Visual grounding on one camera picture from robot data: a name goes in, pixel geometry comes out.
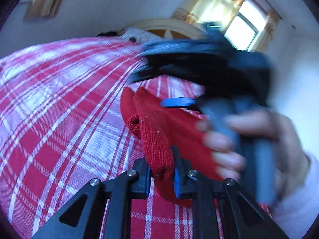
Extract white patterned pillow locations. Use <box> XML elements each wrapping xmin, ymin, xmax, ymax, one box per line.
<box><xmin>120</xmin><ymin>27</ymin><xmax>163</xmax><ymax>43</ymax></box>

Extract person right hand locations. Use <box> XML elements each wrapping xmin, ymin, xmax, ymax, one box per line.
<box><xmin>196</xmin><ymin>109</ymin><xmax>310</xmax><ymax>199</ymax></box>

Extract beige side window curtain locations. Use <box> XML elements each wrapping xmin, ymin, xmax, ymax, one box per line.
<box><xmin>24</xmin><ymin>0</ymin><xmax>63</xmax><ymax>21</ymax></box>

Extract headboard window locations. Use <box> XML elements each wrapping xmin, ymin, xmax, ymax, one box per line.
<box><xmin>224</xmin><ymin>0</ymin><xmax>267</xmax><ymax>51</ymax></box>

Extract yellow curtain behind headboard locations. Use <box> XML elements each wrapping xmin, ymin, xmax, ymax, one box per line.
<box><xmin>171</xmin><ymin>0</ymin><xmax>245</xmax><ymax>28</ymax></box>

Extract white sleeve forearm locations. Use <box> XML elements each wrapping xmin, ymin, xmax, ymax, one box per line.
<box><xmin>270</xmin><ymin>154</ymin><xmax>318</xmax><ymax>238</ymax></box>

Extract black cloth beside pillow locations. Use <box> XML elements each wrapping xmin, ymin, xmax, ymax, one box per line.
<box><xmin>97</xmin><ymin>31</ymin><xmax>118</xmax><ymax>37</ymax></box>

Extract beige curtain right of headboard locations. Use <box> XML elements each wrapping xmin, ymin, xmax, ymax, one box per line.
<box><xmin>251</xmin><ymin>9</ymin><xmax>282</xmax><ymax>53</ymax></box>

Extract red knitted sweater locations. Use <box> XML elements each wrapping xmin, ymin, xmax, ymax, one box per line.
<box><xmin>120</xmin><ymin>87</ymin><xmax>220</xmax><ymax>207</ymax></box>

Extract red plaid bed sheet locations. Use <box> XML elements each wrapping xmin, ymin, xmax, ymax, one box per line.
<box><xmin>0</xmin><ymin>36</ymin><xmax>273</xmax><ymax>239</ymax></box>

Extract cream wooden headboard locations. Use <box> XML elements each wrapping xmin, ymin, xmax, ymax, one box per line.
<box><xmin>118</xmin><ymin>18</ymin><xmax>206</xmax><ymax>39</ymax></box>

